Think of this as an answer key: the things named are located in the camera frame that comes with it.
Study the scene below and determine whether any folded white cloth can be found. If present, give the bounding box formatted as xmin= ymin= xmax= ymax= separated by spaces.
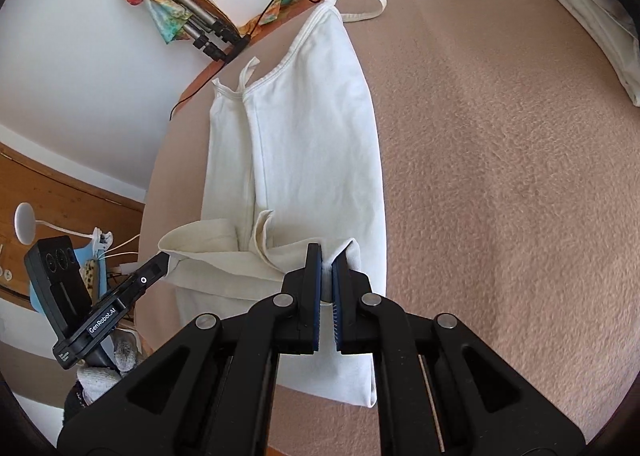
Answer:
xmin=532 ymin=0 xmax=640 ymax=108

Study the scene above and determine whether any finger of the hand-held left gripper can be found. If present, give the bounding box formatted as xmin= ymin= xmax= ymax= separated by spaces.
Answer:
xmin=52 ymin=251 xmax=172 ymax=367

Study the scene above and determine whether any white desk lamp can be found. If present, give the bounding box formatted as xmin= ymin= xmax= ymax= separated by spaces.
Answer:
xmin=14 ymin=202 xmax=109 ymax=258

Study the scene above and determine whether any wooden wall panel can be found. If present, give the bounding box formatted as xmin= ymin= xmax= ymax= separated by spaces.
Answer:
xmin=0 ymin=138 xmax=147 ymax=299

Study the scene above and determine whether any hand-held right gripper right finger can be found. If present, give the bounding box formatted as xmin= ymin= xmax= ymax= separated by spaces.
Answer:
xmin=330 ymin=252 xmax=584 ymax=456

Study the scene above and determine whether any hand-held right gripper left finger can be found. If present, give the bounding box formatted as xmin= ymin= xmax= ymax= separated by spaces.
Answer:
xmin=57 ymin=243 xmax=322 ymax=456

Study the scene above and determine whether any beige fleece blanket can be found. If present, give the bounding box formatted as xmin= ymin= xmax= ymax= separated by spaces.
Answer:
xmin=135 ymin=0 xmax=640 ymax=456

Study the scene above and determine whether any spotted cloth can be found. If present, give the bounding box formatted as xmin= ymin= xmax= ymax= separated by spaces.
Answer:
xmin=84 ymin=260 xmax=102 ymax=298

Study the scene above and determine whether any white tank top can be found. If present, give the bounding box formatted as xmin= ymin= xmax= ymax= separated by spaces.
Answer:
xmin=157 ymin=0 xmax=389 ymax=410

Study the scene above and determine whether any person's left hand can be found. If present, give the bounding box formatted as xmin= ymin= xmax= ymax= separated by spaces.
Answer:
xmin=76 ymin=329 xmax=139 ymax=405

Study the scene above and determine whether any white cable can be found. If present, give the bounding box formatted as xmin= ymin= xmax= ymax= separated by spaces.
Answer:
xmin=102 ymin=233 xmax=142 ymax=278

